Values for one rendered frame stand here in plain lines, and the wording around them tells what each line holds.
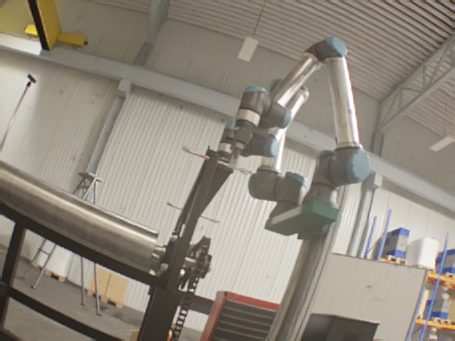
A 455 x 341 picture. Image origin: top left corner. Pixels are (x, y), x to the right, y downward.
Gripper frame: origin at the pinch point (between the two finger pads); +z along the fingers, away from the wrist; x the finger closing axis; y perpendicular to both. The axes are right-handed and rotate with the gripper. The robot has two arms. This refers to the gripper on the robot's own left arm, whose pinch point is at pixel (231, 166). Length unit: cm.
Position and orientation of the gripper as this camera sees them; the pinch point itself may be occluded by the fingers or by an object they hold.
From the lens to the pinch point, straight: 180.8
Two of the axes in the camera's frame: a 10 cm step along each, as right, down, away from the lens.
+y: -9.4, -3.3, -0.6
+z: -3.0, 9.1, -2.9
